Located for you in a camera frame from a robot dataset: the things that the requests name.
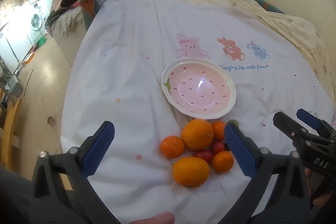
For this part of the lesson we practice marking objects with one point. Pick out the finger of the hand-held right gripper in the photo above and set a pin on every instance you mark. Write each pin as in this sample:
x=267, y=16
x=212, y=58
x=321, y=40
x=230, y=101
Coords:
x=287, y=124
x=309, y=117

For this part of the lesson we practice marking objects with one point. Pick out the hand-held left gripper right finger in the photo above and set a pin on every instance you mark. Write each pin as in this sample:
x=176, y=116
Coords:
x=239, y=153

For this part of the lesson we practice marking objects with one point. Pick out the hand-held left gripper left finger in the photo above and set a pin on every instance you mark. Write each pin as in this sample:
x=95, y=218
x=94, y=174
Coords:
x=98, y=150

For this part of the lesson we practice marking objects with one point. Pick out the dark purple grape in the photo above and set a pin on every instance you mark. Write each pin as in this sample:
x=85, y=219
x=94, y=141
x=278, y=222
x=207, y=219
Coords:
x=226, y=146

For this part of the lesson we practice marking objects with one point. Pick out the small mandarin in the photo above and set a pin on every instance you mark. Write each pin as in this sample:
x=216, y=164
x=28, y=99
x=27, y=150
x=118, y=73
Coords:
x=222, y=161
x=218, y=130
x=172, y=146

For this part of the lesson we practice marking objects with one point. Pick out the red cherry tomato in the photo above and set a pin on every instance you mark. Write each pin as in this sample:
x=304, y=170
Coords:
x=218, y=147
x=204, y=155

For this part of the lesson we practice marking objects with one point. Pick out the green grape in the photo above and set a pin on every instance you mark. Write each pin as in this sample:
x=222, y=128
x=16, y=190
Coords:
x=234, y=123

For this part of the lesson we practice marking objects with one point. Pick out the large orange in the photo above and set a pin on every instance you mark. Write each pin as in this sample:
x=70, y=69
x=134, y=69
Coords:
x=191, y=172
x=197, y=134

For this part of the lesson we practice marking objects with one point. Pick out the pink strawberry bowl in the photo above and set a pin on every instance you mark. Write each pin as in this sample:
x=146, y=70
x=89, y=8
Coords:
x=199, y=87

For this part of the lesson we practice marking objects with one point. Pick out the person's right hand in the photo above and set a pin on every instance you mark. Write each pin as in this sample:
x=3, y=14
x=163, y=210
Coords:
x=319, y=201

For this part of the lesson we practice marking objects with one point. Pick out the person's left hand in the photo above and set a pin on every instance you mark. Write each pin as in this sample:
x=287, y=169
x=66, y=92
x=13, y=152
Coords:
x=155, y=218

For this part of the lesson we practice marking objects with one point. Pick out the wooden rack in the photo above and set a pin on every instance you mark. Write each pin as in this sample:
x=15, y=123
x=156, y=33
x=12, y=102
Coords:
x=10, y=121

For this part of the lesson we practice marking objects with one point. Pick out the cream patterned blanket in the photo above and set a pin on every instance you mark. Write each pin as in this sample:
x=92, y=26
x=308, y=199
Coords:
x=288, y=24

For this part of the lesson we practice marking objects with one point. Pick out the person's dark clothing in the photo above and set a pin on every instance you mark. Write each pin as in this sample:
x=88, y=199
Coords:
x=13, y=197

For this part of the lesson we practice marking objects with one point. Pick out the white printed blanket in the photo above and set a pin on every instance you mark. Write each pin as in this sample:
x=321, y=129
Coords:
x=126, y=56

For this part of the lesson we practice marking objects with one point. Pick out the grey box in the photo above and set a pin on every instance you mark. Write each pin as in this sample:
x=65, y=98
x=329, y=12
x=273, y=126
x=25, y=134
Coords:
x=15, y=86

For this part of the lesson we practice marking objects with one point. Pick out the teal pillow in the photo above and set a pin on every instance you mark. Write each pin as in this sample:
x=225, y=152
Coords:
x=262, y=2

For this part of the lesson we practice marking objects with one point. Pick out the white cabinets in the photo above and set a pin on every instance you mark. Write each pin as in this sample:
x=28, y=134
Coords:
x=13, y=45

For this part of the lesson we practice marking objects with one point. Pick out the white washing machine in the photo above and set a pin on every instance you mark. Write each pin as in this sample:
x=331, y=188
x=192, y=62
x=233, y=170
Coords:
x=36, y=22

